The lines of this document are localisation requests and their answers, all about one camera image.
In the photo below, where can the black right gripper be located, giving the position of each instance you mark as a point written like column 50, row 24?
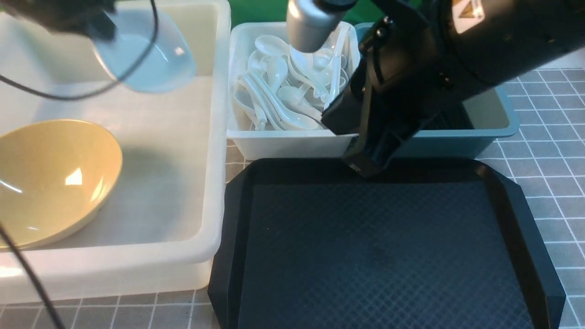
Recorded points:
column 404, row 79

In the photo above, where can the small white square dish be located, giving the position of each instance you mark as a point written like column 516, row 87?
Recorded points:
column 141, row 64

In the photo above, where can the yellow noodle bowl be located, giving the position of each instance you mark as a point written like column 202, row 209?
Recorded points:
column 55, row 177

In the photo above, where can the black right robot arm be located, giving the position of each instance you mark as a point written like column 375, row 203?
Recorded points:
column 494, row 41

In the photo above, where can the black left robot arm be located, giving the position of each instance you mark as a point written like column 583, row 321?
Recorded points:
column 78, row 17

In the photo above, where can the white spoon long front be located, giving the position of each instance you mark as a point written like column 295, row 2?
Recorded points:
column 288, row 120

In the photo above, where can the small white plastic bin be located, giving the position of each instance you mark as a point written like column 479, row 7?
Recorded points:
column 254, row 144

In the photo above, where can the pile of black chopsticks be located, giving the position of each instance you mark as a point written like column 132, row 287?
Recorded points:
column 455, row 118

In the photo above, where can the black serving tray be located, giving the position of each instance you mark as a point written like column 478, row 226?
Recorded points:
column 428, row 244

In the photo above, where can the teal plastic bin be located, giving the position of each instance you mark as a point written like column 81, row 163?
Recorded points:
column 492, row 116

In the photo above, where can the white spoon top left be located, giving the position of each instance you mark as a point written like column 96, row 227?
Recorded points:
column 272, row 46

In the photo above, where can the green cloth backdrop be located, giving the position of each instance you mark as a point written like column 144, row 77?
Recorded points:
column 244, row 11

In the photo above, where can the grey checked table mat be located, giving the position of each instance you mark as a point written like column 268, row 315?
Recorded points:
column 546, row 158

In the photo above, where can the large translucent white tub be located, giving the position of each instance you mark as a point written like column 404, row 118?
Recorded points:
column 160, row 229

